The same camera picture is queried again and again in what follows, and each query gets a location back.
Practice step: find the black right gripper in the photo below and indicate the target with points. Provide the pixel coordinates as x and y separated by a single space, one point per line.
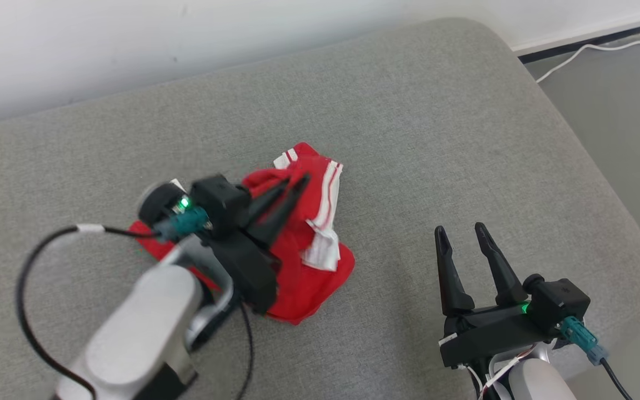
492 333

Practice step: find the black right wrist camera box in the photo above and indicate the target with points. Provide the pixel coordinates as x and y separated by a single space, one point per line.
561 303

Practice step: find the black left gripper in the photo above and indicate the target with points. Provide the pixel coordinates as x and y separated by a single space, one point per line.
248 278

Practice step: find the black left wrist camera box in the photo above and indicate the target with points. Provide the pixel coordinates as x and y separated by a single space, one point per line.
220 203

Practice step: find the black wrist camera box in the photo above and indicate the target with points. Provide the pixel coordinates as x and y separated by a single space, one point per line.
220 203
561 303

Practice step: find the red basketball jersey white trim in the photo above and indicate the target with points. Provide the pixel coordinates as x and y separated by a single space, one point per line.
298 278

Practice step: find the grey fabric sofa cushion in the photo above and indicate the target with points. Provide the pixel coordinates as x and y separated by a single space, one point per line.
409 139

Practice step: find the black baseboard strip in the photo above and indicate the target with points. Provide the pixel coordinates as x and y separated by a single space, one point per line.
603 38

